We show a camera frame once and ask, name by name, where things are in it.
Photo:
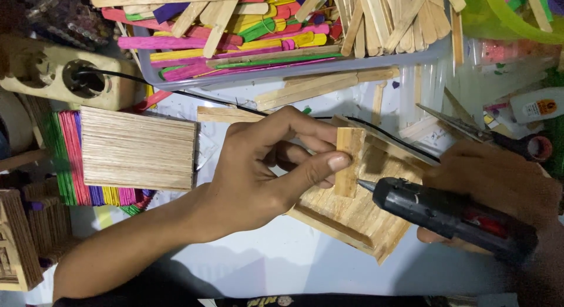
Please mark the wooden stick model box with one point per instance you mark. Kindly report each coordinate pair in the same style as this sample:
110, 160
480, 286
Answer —
53, 223

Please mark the person's right hand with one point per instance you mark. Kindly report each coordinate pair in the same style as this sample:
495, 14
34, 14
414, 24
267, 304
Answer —
493, 175

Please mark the person's left hand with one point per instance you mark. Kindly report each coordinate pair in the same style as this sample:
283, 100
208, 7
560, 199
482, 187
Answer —
246, 179

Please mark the long glued wooden stick strip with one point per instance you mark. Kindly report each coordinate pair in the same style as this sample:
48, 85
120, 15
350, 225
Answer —
317, 86

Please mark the white glue bottle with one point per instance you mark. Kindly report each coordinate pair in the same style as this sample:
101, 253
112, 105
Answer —
537, 105

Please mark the heap of mixed craft sticks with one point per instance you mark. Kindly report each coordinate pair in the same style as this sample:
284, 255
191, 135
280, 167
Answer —
273, 25

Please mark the stack of coloured craft sticks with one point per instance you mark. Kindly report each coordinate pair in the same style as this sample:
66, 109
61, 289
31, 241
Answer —
72, 166

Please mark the grey plastic tray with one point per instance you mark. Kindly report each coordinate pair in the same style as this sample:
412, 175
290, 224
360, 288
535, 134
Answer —
374, 62

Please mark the plain wooden craft stick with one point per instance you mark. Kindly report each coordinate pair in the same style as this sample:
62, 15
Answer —
457, 38
224, 114
377, 104

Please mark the bundle of clear glue sticks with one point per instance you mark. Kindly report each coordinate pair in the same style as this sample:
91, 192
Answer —
425, 95

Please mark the black hot glue gun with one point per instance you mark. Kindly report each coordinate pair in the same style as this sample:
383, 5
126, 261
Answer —
440, 210

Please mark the clear bag of pink glitter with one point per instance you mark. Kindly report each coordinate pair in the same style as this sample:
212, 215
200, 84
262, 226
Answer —
511, 56

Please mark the block of plain wooden sticks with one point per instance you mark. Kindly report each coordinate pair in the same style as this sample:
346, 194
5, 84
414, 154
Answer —
136, 148

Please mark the cream power strip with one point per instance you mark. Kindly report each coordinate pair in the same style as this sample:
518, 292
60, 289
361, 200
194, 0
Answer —
44, 73

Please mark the wooden stick model house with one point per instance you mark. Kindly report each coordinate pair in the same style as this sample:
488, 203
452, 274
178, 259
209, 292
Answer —
17, 245

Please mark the bag of dark beads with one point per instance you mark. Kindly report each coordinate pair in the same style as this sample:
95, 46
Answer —
57, 12

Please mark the green plastic container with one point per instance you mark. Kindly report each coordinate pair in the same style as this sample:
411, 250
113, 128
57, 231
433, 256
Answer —
489, 16

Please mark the red craft stick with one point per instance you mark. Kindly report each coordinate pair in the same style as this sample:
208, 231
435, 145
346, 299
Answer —
152, 101

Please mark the wooden stick panel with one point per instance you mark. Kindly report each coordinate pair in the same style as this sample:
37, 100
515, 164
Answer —
352, 221

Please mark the person's right fingers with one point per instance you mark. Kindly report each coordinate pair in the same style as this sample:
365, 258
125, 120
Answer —
445, 241

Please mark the short wooden stick piece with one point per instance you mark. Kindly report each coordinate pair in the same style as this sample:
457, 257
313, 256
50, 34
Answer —
348, 183

